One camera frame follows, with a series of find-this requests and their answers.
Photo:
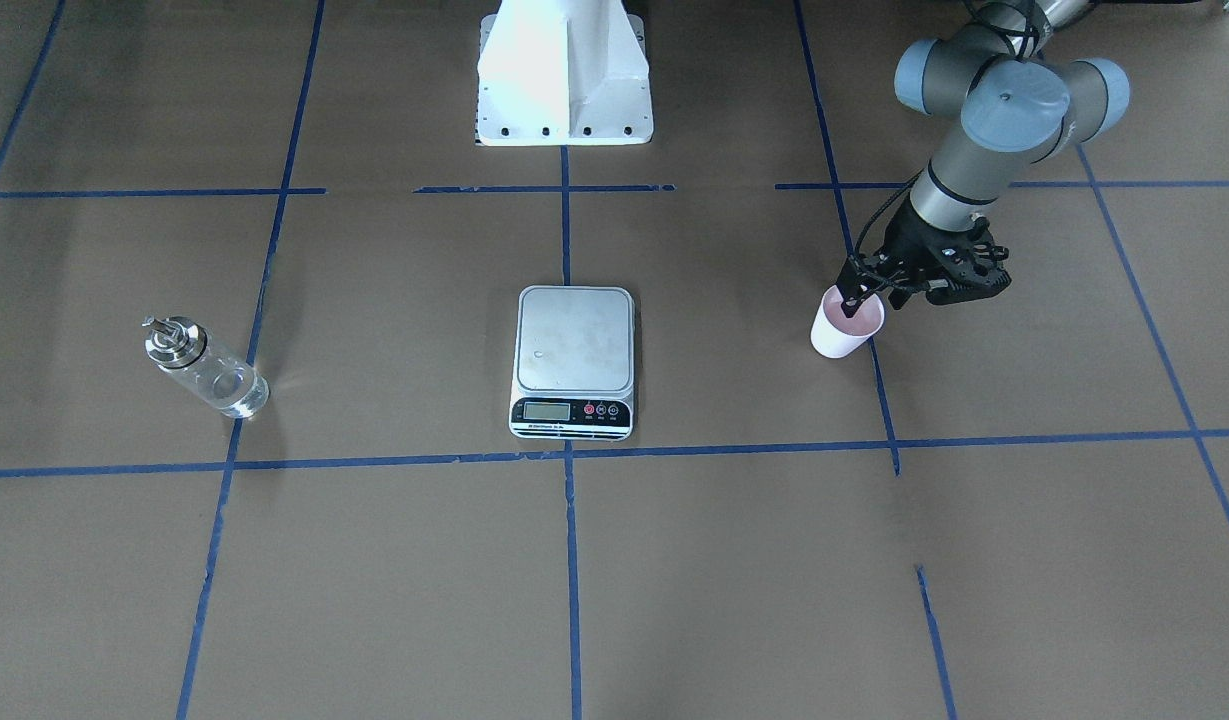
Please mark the white digital kitchen scale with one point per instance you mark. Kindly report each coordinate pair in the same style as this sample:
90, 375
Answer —
573, 364

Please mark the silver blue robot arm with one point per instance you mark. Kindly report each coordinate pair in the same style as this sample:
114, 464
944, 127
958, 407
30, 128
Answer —
1009, 109

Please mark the pink plastic cup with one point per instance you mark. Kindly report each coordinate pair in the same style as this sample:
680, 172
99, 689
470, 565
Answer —
834, 334

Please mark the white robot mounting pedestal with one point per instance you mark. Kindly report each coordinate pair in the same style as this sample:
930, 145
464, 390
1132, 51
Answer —
563, 73

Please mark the clear glass sauce bottle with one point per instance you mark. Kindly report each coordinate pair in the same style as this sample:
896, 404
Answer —
190, 355

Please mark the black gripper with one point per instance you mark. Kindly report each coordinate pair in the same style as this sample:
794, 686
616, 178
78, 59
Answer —
908, 247

